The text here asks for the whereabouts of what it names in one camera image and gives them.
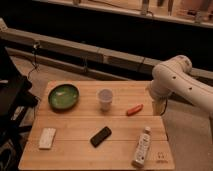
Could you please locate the green ceramic bowl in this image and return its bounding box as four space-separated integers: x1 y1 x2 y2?
48 84 79 110

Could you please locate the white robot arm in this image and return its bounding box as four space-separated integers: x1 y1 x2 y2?
148 55 213 118

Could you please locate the translucent plastic cup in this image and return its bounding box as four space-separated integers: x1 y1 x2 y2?
97 89 113 111

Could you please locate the orange sausage toy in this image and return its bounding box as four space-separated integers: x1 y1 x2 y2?
126 104 143 116

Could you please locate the black rectangular phone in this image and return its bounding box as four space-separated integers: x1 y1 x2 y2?
90 127 112 147

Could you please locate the white plastic bottle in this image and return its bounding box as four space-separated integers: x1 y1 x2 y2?
132 126 151 168

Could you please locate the black equipment stand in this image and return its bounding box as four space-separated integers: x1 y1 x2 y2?
0 41 38 171

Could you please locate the grey metal rail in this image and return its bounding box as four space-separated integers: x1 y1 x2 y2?
0 27 213 81

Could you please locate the black hanging cable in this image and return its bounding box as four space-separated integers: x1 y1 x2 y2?
27 39 42 80

